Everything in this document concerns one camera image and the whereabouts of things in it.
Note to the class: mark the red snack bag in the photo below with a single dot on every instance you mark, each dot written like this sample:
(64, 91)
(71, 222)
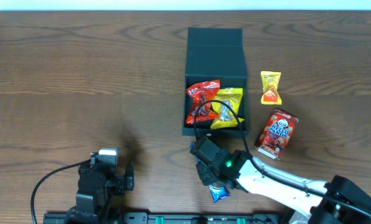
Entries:
(200, 93)

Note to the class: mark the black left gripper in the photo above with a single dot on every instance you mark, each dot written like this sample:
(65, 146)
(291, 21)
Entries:
(119, 182)

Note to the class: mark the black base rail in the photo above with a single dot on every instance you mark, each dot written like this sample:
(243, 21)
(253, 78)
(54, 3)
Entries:
(145, 218)

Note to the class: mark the yellow snack bag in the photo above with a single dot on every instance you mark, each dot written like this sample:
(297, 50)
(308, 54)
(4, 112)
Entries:
(231, 97)

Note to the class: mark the blue Oreo cookie pack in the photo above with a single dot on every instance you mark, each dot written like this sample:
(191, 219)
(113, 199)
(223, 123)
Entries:
(218, 193)

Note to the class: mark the yellow orange snack packet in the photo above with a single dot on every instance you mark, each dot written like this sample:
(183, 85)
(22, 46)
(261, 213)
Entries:
(270, 81)

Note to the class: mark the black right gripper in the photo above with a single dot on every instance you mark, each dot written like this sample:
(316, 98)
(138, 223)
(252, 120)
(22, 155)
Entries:
(202, 175)

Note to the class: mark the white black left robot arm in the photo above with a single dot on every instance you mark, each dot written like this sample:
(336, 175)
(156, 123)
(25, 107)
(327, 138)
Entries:
(97, 185)

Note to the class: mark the dark green open box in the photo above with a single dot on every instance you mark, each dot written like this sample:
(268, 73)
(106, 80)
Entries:
(217, 54)

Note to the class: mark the Hello Panda biscuit box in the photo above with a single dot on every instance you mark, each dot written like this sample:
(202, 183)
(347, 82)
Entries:
(276, 134)

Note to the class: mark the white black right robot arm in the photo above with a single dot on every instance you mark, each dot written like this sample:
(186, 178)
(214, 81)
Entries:
(337, 201)

